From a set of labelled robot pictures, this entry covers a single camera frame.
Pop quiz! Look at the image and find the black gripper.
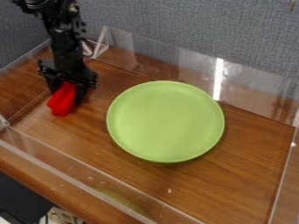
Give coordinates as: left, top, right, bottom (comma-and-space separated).
37, 47, 99, 104

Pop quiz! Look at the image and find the red block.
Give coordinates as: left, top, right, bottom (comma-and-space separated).
47, 82, 75, 116

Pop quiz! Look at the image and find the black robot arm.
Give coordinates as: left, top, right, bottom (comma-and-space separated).
11, 0, 99, 104

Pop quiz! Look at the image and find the green round plate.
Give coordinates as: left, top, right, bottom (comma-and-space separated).
107, 80, 226, 163

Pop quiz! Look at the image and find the black cable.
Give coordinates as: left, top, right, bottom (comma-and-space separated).
80, 38, 96, 58

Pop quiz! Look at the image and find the clear acrylic corner bracket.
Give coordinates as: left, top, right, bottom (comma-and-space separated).
81, 26, 108, 59

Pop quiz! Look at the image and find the clear acrylic enclosure wall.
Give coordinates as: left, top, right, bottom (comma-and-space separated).
0, 27, 299, 224

